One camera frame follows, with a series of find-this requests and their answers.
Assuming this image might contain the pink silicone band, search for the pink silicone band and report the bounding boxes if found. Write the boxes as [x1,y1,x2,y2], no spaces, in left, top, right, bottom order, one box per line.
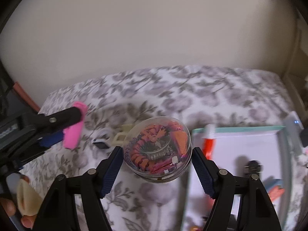
[63,101,88,150]

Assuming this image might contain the black toy car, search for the black toy car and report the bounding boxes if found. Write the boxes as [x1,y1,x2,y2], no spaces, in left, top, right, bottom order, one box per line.
[243,160,263,177]

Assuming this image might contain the orange white tube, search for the orange white tube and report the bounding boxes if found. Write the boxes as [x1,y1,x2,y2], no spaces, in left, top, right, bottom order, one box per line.
[203,124,216,160]

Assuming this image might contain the green orange blue stapler toy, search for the green orange blue stapler toy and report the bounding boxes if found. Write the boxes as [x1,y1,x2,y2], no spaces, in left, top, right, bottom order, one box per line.
[264,177,285,202]

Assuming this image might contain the clear round jar hair ties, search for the clear round jar hair ties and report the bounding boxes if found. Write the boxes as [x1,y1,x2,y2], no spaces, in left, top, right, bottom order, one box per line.
[122,116,193,183]

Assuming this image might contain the person's left hand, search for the person's left hand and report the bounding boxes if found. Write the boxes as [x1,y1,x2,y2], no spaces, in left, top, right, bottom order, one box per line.
[0,174,37,229]

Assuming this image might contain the teal white shallow box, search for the teal white shallow box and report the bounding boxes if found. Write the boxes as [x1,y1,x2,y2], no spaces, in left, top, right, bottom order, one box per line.
[181,126,292,230]

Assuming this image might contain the white smartwatch black screen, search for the white smartwatch black screen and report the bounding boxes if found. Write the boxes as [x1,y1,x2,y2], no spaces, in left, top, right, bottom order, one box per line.
[92,128,114,150]

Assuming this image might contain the cream hair claw clip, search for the cream hair claw clip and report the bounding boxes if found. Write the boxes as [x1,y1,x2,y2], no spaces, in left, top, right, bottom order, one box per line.
[111,124,134,146]

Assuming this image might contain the floral grey white blanket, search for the floral grey white blanket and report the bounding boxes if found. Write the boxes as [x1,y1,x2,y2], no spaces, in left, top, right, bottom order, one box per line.
[23,65,294,230]

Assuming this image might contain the white power strip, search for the white power strip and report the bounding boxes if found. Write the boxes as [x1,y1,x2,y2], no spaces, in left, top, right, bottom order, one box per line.
[282,111,304,157]

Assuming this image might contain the cream handle grip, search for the cream handle grip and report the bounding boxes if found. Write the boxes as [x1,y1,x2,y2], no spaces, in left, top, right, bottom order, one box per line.
[16,179,43,216]

